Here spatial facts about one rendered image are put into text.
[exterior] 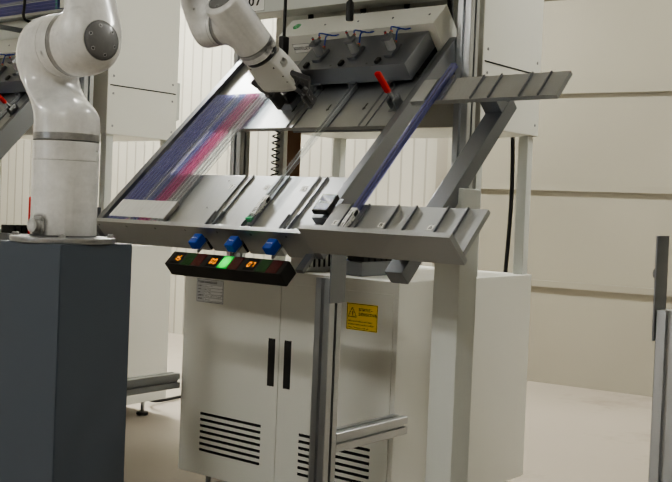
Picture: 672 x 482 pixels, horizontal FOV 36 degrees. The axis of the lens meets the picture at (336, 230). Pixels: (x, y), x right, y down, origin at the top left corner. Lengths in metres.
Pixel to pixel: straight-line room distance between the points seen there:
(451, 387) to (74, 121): 0.85
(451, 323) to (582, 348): 2.95
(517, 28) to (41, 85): 1.34
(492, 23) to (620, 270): 2.31
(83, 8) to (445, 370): 0.93
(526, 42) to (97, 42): 1.34
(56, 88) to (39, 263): 0.33
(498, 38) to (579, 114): 2.20
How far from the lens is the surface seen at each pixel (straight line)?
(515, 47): 2.79
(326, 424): 2.12
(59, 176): 1.91
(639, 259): 4.78
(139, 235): 2.48
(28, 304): 1.91
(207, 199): 2.41
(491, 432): 2.78
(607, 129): 4.84
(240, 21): 2.19
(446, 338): 1.96
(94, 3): 1.92
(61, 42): 1.90
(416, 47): 2.46
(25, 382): 1.93
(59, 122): 1.91
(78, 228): 1.91
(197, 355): 2.77
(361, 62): 2.50
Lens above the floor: 0.79
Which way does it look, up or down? 1 degrees down
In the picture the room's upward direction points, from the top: 2 degrees clockwise
